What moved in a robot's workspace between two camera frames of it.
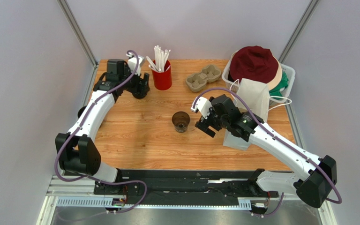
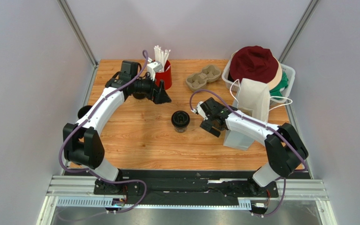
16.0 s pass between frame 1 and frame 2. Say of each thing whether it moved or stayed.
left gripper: moved
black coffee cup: stayed
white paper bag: stayed
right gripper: stayed
